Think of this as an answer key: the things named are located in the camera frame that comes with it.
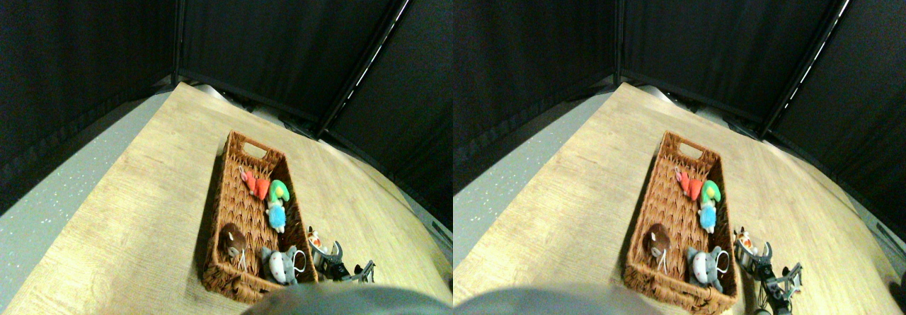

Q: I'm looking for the orange white plush toy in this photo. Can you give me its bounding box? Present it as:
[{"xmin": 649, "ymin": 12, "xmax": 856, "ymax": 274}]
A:
[
  {"xmin": 733, "ymin": 227, "xmax": 759, "ymax": 258},
  {"xmin": 306, "ymin": 226, "xmax": 331, "ymax": 257}
]

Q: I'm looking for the grey plush toy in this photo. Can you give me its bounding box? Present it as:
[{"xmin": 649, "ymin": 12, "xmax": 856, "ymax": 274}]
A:
[
  {"xmin": 260, "ymin": 246, "xmax": 307, "ymax": 286},
  {"xmin": 687, "ymin": 246, "xmax": 731, "ymax": 292}
]

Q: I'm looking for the pale blue white plush toy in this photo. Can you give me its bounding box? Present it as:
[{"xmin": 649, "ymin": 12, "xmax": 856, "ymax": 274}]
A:
[
  {"xmin": 265, "ymin": 202, "xmax": 287, "ymax": 234},
  {"xmin": 698, "ymin": 202, "xmax": 718, "ymax": 234}
]

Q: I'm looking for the brown plush toy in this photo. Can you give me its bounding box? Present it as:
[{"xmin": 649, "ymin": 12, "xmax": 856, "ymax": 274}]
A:
[
  {"xmin": 218, "ymin": 223, "xmax": 248, "ymax": 270},
  {"xmin": 643, "ymin": 223, "xmax": 672, "ymax": 272}
]

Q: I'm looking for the green plush toy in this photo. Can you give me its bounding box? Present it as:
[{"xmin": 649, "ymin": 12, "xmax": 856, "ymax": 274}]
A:
[
  {"xmin": 266, "ymin": 180, "xmax": 291, "ymax": 206},
  {"xmin": 699, "ymin": 181, "xmax": 723, "ymax": 206}
]

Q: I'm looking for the brown wicker basket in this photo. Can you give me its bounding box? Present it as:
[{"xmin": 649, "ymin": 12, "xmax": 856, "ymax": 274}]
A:
[
  {"xmin": 202, "ymin": 130, "xmax": 319, "ymax": 303},
  {"xmin": 623, "ymin": 131, "xmax": 738, "ymax": 312}
]

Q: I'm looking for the grey curtain stand foot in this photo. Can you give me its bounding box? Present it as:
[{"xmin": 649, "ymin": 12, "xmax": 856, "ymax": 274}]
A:
[{"xmin": 251, "ymin": 103, "xmax": 321, "ymax": 139}]

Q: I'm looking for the black curtain stand pole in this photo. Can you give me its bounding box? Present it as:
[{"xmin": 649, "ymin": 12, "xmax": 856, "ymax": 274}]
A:
[
  {"xmin": 757, "ymin": 0, "xmax": 866, "ymax": 139},
  {"xmin": 315, "ymin": 0, "xmax": 427, "ymax": 139},
  {"xmin": 172, "ymin": 0, "xmax": 187, "ymax": 88},
  {"xmin": 612, "ymin": 0, "xmax": 626, "ymax": 88}
]

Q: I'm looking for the black bracket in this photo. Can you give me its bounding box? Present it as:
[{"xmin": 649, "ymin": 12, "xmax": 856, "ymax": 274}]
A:
[
  {"xmin": 779, "ymin": 262, "xmax": 805, "ymax": 303},
  {"xmin": 352, "ymin": 259, "xmax": 377, "ymax": 285}
]

